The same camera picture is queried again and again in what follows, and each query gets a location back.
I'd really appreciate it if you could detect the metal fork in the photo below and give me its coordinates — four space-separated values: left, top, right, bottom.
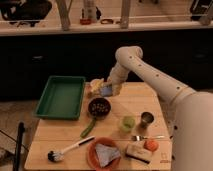
131 135 165 141

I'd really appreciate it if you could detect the wooden railing post left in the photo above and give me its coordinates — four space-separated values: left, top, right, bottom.
55 0 72 31

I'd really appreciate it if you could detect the blue sponge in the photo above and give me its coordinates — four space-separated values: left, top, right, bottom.
100 85 113 97

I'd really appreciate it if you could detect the orange plate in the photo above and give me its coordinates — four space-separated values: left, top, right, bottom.
86 137 121 171

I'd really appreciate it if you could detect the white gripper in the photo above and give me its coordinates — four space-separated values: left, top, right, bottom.
107 63 129 96

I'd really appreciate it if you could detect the blue grey cloth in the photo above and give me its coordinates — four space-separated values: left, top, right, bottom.
95 143 121 167

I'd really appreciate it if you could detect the small metal cup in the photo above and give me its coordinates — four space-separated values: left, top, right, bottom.
140 112 154 129

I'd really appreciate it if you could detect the green plastic cup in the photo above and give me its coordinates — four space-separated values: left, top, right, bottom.
120 116 135 132

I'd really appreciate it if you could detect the green plastic tray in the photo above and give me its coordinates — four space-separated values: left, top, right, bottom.
35 76 85 120

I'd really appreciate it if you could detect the black chair background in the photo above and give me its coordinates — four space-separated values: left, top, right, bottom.
0 0 52 27

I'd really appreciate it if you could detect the orange fruit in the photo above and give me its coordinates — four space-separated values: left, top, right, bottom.
144 138 159 152

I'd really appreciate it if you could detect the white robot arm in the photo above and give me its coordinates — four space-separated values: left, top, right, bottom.
109 46 213 171

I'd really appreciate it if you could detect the black pole stand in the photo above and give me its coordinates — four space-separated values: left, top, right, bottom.
12 122 25 171

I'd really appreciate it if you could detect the wooden railing post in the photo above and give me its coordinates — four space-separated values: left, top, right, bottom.
120 0 131 29
55 0 72 31

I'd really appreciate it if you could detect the red bowl on shelf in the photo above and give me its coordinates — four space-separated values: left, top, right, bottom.
80 18 92 25

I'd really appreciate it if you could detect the white dish brush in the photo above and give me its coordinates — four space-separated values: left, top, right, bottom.
47 136 95 162

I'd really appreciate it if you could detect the wooden railing post middle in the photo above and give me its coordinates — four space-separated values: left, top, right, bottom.
120 0 131 29

